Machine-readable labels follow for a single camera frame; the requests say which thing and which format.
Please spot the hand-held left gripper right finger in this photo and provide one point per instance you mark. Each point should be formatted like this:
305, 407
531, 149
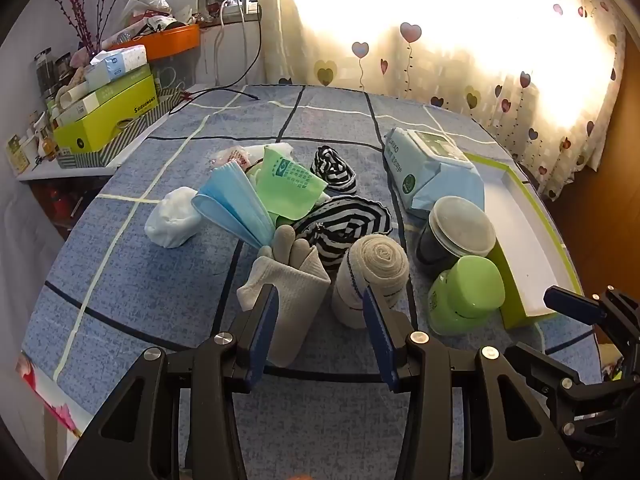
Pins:
382, 345

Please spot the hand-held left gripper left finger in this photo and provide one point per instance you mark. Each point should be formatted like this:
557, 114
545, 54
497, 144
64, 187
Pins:
262, 340

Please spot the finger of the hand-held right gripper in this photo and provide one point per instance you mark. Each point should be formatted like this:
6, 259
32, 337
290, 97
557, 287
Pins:
545, 367
570, 305

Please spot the grey white sock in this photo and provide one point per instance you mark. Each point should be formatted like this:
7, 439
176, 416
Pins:
290, 300

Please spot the beige sock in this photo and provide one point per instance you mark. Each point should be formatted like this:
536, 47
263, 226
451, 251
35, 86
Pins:
370, 270

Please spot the shallow lime green box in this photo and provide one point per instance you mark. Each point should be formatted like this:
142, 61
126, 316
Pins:
520, 240

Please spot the large black white striped sock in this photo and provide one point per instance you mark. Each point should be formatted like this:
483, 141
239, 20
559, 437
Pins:
345, 220

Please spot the blue face mask bundle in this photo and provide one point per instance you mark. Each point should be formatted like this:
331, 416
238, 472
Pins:
230, 210

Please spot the white knit sock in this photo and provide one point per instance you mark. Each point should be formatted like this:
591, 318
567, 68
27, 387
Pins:
170, 220

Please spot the green printed cloth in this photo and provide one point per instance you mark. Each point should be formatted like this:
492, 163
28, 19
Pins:
285, 180

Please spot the small black white striped sock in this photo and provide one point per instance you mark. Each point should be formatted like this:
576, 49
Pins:
332, 170

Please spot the green plastic jar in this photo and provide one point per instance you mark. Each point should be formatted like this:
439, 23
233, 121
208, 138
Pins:
465, 295

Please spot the brown wooden wardrobe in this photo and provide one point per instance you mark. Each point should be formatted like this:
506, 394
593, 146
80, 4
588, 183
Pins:
590, 210

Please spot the clear round plastic container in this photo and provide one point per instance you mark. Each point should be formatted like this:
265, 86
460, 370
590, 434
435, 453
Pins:
460, 230

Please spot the wet wipes pack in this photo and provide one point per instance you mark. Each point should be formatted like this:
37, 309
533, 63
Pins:
430, 180

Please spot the pink white small cloth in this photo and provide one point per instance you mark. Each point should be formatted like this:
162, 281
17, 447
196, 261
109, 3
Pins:
232, 157

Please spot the pink floral cloth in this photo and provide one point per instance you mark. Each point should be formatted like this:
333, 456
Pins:
45, 390

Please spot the white side shelf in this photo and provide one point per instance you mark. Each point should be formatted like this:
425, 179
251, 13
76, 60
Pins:
140, 132

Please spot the black white striped box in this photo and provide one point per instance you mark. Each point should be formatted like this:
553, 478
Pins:
167, 102

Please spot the lime green long box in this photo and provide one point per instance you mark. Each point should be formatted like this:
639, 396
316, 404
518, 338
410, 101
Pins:
100, 127

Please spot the heart print curtain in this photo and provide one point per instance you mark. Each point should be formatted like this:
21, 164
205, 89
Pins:
450, 60

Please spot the cluster of small bottles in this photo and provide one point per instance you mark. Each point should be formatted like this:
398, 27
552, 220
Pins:
47, 147

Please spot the sage green box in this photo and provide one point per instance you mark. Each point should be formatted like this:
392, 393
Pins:
125, 82

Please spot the light blue tissue pack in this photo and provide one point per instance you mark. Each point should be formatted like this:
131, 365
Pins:
117, 62

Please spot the orange plastic tray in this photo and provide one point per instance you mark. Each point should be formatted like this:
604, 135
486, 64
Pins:
170, 40

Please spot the dark glass jars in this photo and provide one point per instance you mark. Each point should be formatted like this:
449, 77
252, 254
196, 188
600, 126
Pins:
45, 70

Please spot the purple decorative twigs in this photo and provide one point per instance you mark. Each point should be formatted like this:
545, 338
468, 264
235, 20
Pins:
86, 35

